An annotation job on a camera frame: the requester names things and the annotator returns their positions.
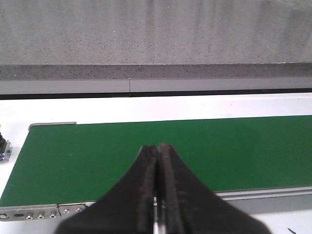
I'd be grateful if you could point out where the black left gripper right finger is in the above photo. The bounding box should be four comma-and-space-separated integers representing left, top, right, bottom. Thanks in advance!
156, 143, 270, 234

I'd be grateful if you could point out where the metal conveyor end plate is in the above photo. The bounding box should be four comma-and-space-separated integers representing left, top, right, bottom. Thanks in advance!
0, 204, 60, 221

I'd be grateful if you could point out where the aluminium conveyor side rail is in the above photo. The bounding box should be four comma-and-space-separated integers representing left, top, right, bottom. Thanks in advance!
57, 185, 312, 215

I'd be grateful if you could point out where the green conveyor belt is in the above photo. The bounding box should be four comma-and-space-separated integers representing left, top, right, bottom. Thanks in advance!
0, 116, 312, 207

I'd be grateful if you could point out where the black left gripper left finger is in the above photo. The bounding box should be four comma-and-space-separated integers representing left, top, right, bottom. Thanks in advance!
55, 145, 157, 234

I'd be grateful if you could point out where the grey stone counter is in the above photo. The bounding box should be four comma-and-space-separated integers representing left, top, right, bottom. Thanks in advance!
0, 0, 312, 81

